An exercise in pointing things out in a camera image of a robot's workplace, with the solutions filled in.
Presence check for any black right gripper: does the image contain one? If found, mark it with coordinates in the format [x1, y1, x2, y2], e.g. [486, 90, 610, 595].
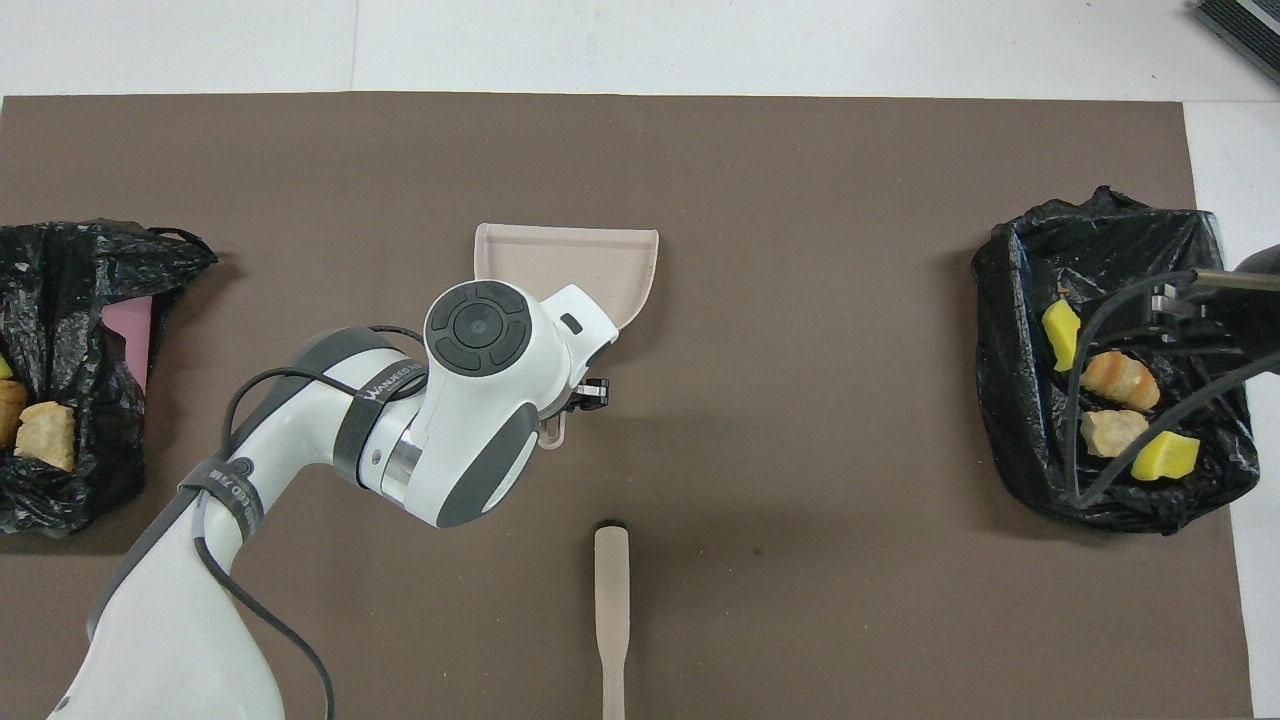
[1085, 284, 1251, 357]

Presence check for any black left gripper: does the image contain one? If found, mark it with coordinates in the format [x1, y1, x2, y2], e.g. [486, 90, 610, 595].
[558, 377, 612, 415]

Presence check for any striped orange croissant piece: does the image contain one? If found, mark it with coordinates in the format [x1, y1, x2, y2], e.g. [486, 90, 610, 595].
[14, 400, 77, 474]
[1080, 350, 1162, 412]

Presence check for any yellow sponge chunk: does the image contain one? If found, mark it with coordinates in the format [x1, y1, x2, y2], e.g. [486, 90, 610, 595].
[1042, 298, 1084, 373]

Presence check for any pale bread chunk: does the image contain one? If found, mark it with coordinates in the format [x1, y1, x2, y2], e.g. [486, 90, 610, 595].
[1079, 408, 1152, 460]

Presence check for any beige plastic dustpan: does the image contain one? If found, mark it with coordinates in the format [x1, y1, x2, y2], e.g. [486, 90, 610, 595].
[474, 222, 661, 452]

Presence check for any small green yellow sponge piece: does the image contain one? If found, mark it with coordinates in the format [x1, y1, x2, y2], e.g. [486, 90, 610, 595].
[1130, 428, 1202, 483]

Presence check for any beige hand brush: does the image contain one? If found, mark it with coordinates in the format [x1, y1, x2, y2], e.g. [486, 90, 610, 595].
[592, 519, 631, 720]

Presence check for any brown fried nugget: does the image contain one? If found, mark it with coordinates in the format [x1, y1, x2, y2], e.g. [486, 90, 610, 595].
[0, 379, 29, 447]

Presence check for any black plastic trash bag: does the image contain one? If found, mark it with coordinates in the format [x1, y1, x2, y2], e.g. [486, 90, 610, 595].
[0, 220, 218, 539]
[972, 185, 1261, 536]

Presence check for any pink bin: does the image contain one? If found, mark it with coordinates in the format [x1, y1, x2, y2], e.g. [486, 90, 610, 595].
[103, 297, 154, 396]

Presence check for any brown table mat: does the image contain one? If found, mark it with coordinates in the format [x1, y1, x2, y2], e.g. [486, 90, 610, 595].
[0, 92, 1256, 720]

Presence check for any dark ribbed vent panel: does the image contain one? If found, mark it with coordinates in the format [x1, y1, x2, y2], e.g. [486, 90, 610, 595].
[1193, 0, 1280, 86]

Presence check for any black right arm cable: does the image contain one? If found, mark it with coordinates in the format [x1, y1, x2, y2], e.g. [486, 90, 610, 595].
[1060, 266, 1280, 513]

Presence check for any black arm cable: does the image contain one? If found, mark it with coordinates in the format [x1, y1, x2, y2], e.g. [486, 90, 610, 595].
[1060, 266, 1280, 513]
[193, 324, 429, 720]

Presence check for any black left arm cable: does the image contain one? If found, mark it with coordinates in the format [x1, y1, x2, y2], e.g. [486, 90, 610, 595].
[193, 324, 429, 720]

